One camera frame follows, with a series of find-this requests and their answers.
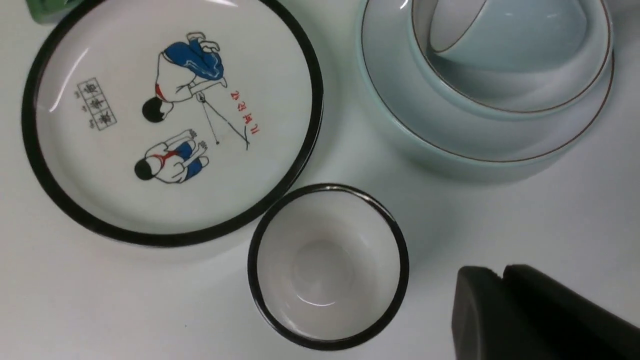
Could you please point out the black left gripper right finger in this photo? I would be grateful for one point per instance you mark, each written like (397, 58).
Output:
(573, 326)

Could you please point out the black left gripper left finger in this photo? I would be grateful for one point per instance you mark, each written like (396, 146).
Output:
(486, 323)

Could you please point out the pale blue bowl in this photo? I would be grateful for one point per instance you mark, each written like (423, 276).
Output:
(515, 94)

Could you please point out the pale blue cup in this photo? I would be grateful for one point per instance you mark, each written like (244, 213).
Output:
(508, 35)

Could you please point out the black-rimmed white cup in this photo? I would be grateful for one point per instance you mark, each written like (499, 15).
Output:
(328, 267)

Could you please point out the pale blue plate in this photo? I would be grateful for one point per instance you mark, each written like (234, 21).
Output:
(445, 138)

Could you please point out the black-rimmed illustrated white plate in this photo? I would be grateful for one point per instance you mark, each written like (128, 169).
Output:
(171, 123)

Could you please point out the metal table cable hatch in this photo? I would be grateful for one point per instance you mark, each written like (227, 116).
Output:
(50, 11)

